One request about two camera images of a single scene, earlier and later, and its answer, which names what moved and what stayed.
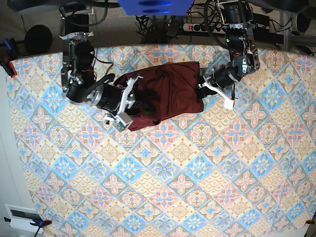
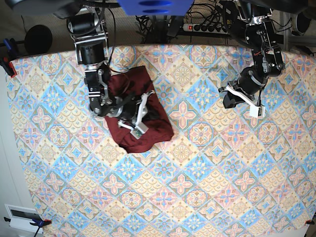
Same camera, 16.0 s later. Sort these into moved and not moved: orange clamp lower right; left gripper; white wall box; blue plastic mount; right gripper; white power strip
Moved: right gripper; left gripper
Not moved: blue plastic mount; white power strip; orange clamp lower right; white wall box
